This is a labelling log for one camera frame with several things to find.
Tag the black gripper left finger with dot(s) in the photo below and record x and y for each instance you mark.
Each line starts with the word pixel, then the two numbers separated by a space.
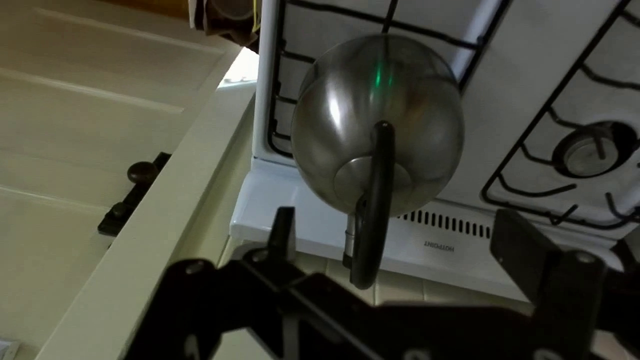
pixel 200 293

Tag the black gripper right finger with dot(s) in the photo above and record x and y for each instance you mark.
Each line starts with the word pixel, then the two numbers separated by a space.
pixel 566 300

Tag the round gas burner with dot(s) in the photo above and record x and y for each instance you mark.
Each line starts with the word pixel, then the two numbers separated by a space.
pixel 587 153

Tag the white gas stove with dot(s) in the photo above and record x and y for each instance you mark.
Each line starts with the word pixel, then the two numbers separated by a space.
pixel 521 80

